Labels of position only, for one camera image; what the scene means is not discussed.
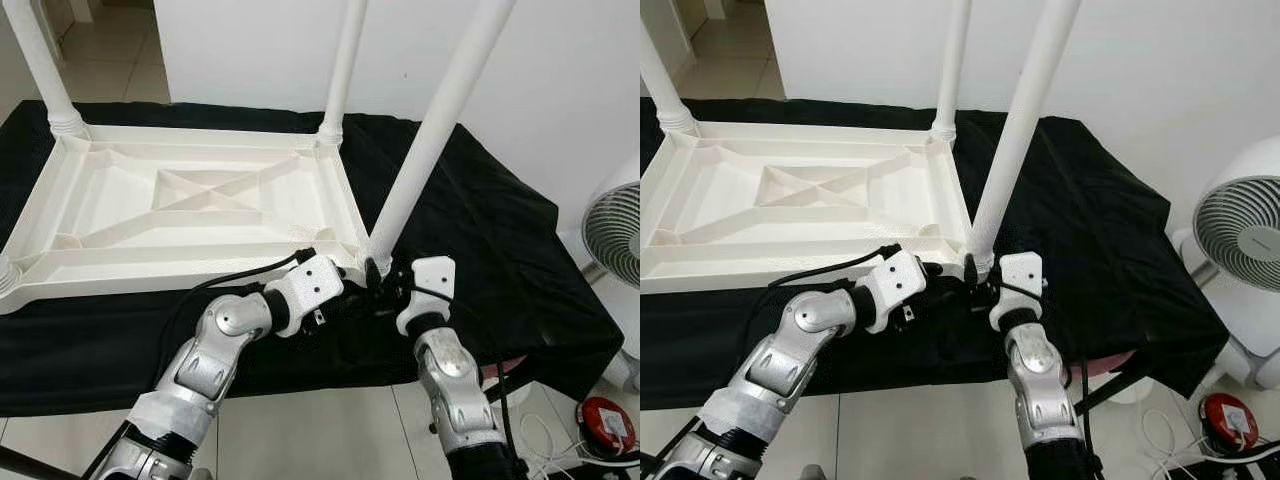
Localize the red round cable reel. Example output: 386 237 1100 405
578 397 637 457
1200 392 1260 452

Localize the white round standing fan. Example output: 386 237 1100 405
580 160 641 292
1193 140 1280 292

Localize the white floor cable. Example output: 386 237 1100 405
1145 405 1218 473
520 408 593 473

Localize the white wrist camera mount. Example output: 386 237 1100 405
397 256 459 337
988 252 1045 334
268 255 347 340
862 250 929 335

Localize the black metal rod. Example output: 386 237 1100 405
0 445 83 480

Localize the grey metal table leg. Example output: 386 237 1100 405
490 374 548 403
1085 370 1153 417

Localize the pink fabric item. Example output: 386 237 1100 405
480 358 533 387
1085 350 1143 380

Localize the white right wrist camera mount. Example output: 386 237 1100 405
988 252 1045 334
397 256 459 337

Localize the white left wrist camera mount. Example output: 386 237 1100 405
862 250 929 335
268 255 347 340

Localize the white plastic children table top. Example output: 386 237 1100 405
0 125 373 317
640 120 998 297

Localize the white grey rounded appliance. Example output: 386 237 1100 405
600 350 641 392
1180 250 1280 387

